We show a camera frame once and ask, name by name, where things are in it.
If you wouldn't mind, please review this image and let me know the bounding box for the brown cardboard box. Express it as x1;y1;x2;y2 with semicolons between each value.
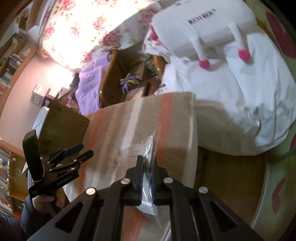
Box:
32;101;90;157

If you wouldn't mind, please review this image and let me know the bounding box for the white cloth bag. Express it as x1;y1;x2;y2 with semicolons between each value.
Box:
142;29;296;156

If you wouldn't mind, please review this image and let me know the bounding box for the purple blanket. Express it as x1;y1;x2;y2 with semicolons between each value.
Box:
75;51;112;115

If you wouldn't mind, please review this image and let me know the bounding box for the left hand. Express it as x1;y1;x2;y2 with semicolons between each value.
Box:
32;195;57;213

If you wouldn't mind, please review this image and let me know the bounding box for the white Kotex plush toy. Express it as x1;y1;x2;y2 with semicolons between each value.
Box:
149;1;258;69

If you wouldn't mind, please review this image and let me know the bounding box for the heart patterned green mat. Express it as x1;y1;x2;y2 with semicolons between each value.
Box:
247;1;295;240

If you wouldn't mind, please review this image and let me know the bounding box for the wooden rattan chair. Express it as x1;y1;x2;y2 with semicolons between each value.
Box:
99;50;166;108

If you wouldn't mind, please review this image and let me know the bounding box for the clear plastic bag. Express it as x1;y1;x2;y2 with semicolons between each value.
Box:
120;128;162;228

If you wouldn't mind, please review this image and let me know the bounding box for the floral rose curtain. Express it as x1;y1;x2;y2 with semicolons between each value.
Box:
38;0;162;71

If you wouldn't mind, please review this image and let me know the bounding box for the striped beige table cloth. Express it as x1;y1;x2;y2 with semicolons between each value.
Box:
62;91;200;241

